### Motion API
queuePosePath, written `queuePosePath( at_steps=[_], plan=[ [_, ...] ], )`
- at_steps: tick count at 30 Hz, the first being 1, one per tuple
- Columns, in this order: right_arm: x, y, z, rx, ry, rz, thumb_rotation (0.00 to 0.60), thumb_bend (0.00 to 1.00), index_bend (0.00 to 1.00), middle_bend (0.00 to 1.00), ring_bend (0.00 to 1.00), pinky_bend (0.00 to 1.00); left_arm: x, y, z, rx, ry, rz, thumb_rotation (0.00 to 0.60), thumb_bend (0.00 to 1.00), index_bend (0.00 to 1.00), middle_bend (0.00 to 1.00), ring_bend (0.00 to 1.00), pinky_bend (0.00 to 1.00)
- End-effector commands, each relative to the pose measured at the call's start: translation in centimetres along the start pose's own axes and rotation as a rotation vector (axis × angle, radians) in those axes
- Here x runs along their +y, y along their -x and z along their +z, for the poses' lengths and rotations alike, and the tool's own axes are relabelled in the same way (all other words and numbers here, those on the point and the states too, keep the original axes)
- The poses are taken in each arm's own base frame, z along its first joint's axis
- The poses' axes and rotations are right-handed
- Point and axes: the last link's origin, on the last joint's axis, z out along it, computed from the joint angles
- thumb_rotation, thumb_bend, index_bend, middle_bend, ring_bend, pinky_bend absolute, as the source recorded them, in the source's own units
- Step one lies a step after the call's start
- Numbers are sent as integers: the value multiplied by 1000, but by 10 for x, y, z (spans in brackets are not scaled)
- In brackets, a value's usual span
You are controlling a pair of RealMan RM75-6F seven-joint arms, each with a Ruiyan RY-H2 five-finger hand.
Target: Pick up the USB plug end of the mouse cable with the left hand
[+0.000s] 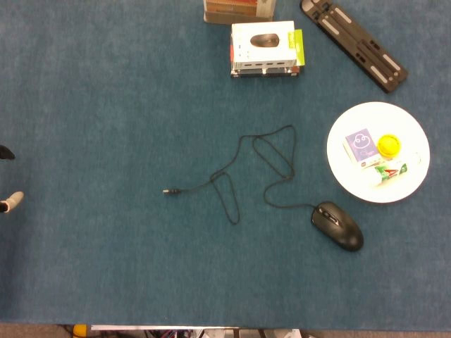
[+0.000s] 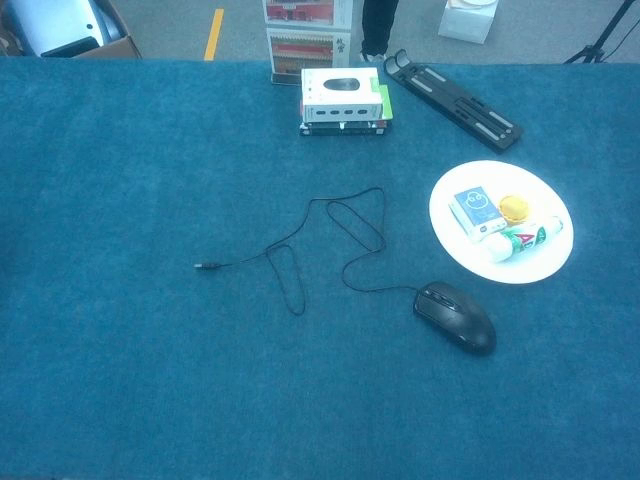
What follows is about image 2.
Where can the white mouse packaging box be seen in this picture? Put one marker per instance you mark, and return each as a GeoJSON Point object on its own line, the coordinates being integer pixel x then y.
{"type": "Point", "coordinates": [320, 80]}

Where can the black computer mouse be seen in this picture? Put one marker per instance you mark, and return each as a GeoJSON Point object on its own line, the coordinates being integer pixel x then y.
{"type": "Point", "coordinates": [460, 320]}

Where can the flat black box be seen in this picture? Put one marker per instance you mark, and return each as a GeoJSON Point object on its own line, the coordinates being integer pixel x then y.
{"type": "Point", "coordinates": [340, 131]}

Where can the blue white card box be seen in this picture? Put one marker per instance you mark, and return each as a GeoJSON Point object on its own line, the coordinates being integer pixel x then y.
{"type": "Point", "coordinates": [475, 207]}

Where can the white round plate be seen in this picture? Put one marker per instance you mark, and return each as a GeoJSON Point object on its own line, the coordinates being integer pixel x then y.
{"type": "Point", "coordinates": [500, 270]}

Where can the palace print box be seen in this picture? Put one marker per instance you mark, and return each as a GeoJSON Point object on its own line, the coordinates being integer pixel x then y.
{"type": "Point", "coordinates": [300, 10]}
{"type": "Point", "coordinates": [300, 50]}

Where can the black folding laptop stand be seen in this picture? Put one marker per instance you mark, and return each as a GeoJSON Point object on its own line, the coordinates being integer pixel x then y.
{"type": "Point", "coordinates": [465, 107]}

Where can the white green drink bottle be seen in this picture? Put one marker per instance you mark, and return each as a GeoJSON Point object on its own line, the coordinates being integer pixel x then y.
{"type": "Point", "coordinates": [520, 240]}

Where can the blue felt table cloth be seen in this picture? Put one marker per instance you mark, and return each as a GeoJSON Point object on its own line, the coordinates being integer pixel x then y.
{"type": "Point", "coordinates": [150, 375]}

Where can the person legs in black trousers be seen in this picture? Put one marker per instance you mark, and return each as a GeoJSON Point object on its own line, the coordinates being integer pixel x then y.
{"type": "Point", "coordinates": [377, 25]}

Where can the yellow floor tape strip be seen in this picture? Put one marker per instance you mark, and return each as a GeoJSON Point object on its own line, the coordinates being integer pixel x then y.
{"type": "Point", "coordinates": [214, 35]}

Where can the white carton box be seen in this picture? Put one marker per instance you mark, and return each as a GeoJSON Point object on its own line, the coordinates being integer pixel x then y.
{"type": "Point", "coordinates": [465, 25]}

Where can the brown cardboard box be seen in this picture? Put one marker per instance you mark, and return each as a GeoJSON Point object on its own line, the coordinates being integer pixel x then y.
{"type": "Point", "coordinates": [120, 49]}

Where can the black tripod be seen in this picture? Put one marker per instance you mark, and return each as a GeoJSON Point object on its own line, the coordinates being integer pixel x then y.
{"type": "Point", "coordinates": [592, 50]}

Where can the white plastic appliance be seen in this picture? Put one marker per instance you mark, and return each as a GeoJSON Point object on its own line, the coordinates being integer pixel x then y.
{"type": "Point", "coordinates": [55, 25]}

